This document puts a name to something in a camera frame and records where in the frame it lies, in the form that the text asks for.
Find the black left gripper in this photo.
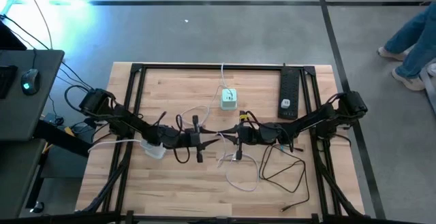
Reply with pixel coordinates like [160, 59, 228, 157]
[159, 114, 221, 163]

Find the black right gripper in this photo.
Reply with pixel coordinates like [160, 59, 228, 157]
[217, 110, 284, 160]

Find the white USB cable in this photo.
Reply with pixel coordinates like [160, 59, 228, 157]
[217, 131, 261, 193]
[179, 93, 223, 130]

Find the white tower power strip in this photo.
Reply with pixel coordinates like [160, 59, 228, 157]
[140, 140, 168, 161]

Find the black USB cable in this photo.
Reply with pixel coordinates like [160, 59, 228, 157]
[258, 142, 311, 214]

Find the pale green cube power strip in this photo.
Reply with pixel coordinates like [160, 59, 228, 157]
[219, 87, 238, 112]

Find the black flat power strip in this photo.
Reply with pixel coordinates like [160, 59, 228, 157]
[277, 63, 302, 121]

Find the dark grey desk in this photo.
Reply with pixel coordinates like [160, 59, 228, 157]
[0, 48, 66, 142]

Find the black computer mouse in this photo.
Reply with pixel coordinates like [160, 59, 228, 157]
[20, 67, 42, 97]

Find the person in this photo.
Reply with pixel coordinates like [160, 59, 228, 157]
[377, 1, 436, 92]

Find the black keyboard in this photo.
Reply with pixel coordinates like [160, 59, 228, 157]
[0, 64, 19, 100]

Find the black laptop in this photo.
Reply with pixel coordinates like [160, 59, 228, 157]
[0, 19, 28, 52]

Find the pale green power cord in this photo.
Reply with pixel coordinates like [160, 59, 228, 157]
[220, 63, 228, 90]

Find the white power cord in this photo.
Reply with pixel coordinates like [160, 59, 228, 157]
[87, 138, 143, 154]

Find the black cable conduit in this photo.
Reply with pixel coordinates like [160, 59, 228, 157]
[81, 145, 136, 214]
[315, 138, 364, 218]

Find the grey cable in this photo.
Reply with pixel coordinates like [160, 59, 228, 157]
[21, 0, 55, 50]

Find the thin black cable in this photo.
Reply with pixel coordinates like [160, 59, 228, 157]
[0, 12, 52, 51]

